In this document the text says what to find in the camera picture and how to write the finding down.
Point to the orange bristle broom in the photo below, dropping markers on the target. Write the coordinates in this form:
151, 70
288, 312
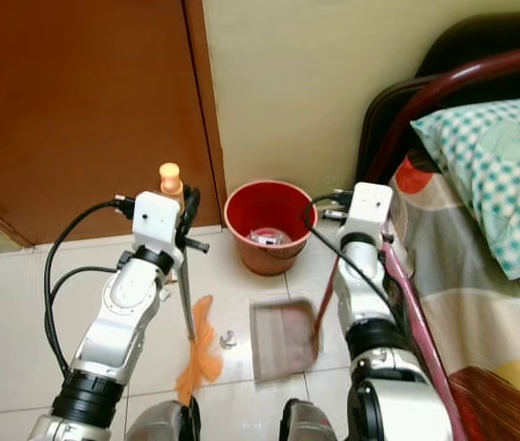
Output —
198, 363

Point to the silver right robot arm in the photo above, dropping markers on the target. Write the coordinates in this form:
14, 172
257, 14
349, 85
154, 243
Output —
375, 317

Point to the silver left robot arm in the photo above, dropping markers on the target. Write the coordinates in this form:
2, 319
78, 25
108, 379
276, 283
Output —
124, 317

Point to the red plastic bucket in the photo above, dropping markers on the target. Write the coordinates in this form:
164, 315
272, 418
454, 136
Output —
265, 261

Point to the clear plastic cup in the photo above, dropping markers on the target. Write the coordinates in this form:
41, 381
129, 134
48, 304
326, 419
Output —
267, 237

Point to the small crumpled silver scrap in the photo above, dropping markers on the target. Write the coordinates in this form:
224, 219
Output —
228, 340

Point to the brown wooden door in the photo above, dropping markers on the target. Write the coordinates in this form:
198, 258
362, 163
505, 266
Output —
85, 110

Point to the grey left robot leg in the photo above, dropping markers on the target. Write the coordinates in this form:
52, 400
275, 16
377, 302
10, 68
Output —
159, 423

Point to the grey robot leg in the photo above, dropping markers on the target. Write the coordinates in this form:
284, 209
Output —
159, 423
310, 424

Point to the grey right robot leg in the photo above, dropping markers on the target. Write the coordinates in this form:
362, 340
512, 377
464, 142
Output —
310, 424

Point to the pink metal rod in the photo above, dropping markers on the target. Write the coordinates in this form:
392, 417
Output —
421, 322

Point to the multicoloured patterned bedsheet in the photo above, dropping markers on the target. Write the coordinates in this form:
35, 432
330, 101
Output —
480, 312

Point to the green white checked pillow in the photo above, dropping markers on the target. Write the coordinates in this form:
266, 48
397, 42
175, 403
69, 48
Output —
494, 170

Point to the dark bed headboard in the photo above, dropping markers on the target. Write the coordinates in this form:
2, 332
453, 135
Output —
494, 37

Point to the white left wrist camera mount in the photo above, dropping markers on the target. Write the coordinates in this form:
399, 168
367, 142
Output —
157, 220

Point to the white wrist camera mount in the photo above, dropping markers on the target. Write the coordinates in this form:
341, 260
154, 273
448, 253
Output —
371, 208
157, 220

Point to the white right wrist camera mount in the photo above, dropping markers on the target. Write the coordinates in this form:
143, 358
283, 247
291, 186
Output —
371, 208

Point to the maroon curved bed frame bar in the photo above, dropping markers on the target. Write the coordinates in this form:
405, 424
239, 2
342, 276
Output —
462, 81

